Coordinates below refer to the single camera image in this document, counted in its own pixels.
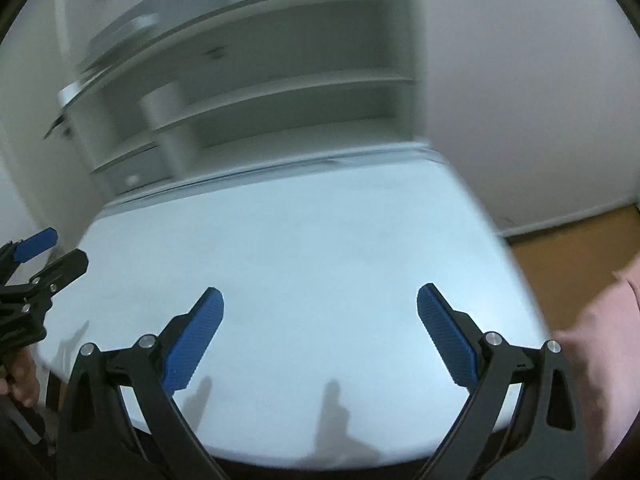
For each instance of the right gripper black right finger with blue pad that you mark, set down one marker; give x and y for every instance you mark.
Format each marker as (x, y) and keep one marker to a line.
(521, 419)

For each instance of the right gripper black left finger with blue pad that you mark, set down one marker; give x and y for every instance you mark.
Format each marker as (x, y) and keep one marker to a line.
(119, 418)

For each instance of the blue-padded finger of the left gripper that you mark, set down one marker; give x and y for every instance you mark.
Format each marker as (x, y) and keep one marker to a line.
(35, 245)

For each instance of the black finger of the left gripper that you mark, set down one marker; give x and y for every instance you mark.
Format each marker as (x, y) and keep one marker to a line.
(63, 271)

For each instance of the person's left hand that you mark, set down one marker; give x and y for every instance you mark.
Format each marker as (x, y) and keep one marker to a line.
(21, 380)

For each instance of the pink bed blanket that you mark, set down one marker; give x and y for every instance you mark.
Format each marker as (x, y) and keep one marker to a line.
(602, 347)

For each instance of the white round table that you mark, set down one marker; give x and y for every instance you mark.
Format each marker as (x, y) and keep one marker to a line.
(321, 360)

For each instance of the white shelving unit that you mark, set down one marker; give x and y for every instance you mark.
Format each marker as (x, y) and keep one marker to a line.
(168, 94)

